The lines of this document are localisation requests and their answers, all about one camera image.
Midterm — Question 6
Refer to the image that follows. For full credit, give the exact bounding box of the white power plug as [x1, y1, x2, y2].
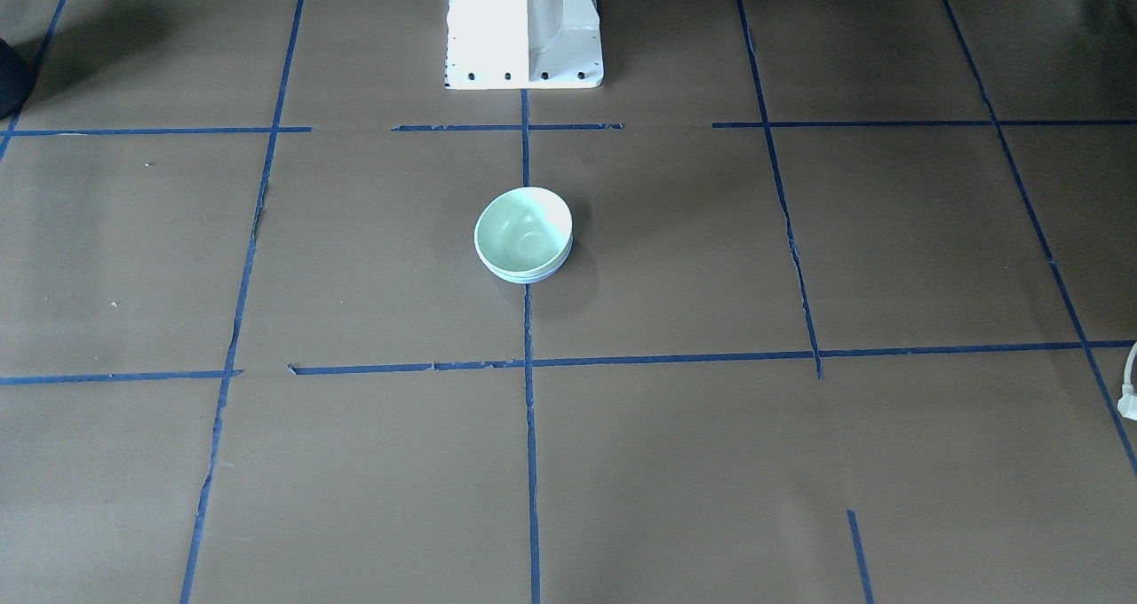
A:
[1117, 344, 1137, 422]

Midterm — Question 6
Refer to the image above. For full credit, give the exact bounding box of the green bowl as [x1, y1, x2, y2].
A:
[473, 187, 574, 272]

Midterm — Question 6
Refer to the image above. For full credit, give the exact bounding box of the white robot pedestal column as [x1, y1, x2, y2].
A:
[443, 0, 605, 91]

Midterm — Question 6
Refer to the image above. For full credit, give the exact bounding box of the blue bowl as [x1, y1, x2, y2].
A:
[482, 251, 571, 286]

